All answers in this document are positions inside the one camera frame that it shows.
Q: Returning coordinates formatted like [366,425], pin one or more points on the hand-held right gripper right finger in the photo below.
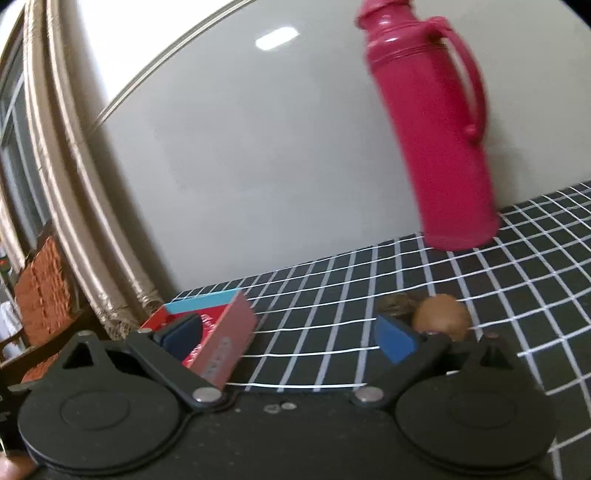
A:
[395,340]

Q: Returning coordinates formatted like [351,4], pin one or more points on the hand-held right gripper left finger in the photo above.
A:
[182,336]

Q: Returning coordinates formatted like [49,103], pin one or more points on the red cardboard box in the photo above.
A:
[224,341]

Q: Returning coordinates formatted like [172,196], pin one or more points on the brown kiwi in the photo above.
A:
[443,316]

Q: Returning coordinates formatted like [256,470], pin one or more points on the dark brown walnut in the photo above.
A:
[397,304]

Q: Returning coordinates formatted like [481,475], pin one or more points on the black white grid tablecloth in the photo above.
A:
[508,302]

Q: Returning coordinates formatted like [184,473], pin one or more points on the chair with brick-red cushion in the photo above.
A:
[41,286]

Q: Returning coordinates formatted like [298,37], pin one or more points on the beige curtain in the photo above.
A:
[69,184]

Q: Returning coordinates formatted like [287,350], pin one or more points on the pink thermos flask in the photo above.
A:
[438,138]

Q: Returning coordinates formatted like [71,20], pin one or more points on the window frame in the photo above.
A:
[14,138]

